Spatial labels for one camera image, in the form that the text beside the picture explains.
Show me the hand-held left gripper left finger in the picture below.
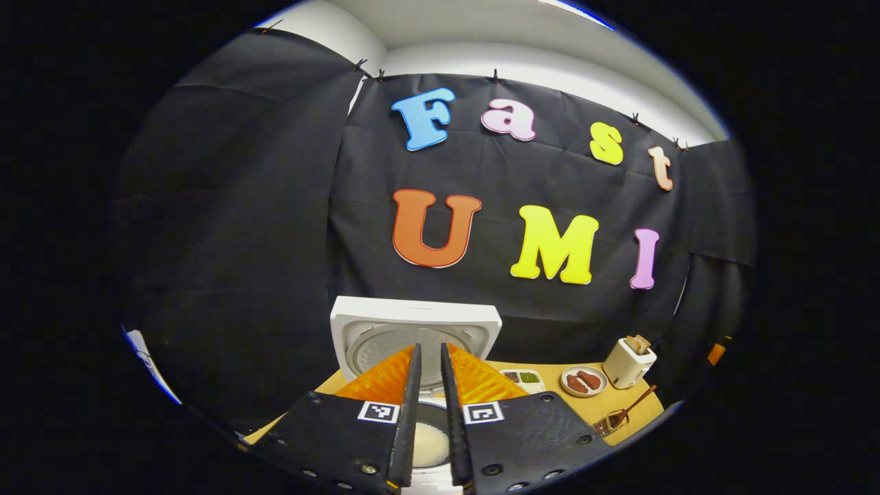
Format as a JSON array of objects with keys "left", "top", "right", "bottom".
[{"left": 265, "top": 344, "right": 422, "bottom": 493}]

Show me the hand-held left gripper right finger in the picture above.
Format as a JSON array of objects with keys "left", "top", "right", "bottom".
[{"left": 440, "top": 342, "right": 613, "bottom": 494}]

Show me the brown wooden spoon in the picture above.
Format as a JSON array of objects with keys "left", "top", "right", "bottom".
[{"left": 605, "top": 385, "right": 658, "bottom": 431}]

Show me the white rice cooker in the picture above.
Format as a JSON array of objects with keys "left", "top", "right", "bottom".
[{"left": 330, "top": 296, "right": 503, "bottom": 495}]

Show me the white divided condiment dish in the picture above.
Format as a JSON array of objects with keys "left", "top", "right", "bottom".
[{"left": 500, "top": 369, "right": 547, "bottom": 395}]

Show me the white toaster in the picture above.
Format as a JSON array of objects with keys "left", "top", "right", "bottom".
[{"left": 603, "top": 337, "right": 657, "bottom": 390}]

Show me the white round plate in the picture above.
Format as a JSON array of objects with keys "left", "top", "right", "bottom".
[{"left": 560, "top": 365, "right": 608, "bottom": 399}]

